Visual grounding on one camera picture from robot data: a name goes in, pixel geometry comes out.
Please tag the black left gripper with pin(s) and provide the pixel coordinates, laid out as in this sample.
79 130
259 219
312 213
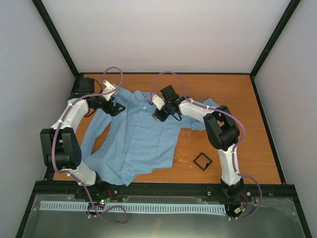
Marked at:
113 112

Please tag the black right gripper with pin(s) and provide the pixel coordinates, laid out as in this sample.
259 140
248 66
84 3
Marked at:
162 117

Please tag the light blue shirt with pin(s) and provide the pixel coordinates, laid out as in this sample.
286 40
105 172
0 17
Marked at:
132 143

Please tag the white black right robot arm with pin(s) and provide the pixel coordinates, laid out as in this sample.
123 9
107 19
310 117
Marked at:
221 129

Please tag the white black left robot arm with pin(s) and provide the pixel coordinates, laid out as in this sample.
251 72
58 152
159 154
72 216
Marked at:
60 147

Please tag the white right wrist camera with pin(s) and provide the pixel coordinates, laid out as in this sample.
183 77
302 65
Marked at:
157 101

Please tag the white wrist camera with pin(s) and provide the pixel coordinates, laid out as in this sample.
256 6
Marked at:
157 101
109 90

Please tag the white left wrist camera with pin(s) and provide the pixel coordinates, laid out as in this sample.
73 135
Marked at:
109 90

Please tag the black square frame tray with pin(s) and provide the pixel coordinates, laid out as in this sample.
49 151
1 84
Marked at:
202 161

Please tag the light blue slotted cable duct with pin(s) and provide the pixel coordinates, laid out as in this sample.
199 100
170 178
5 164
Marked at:
135 208

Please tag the black left rear frame post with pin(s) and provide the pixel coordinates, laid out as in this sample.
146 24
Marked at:
42 11

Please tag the black frame post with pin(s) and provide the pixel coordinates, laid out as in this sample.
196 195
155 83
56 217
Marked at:
42 11
283 21

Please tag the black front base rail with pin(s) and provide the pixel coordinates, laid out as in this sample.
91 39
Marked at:
208 192

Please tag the black right rear frame post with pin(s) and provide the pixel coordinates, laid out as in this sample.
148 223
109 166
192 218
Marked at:
283 21

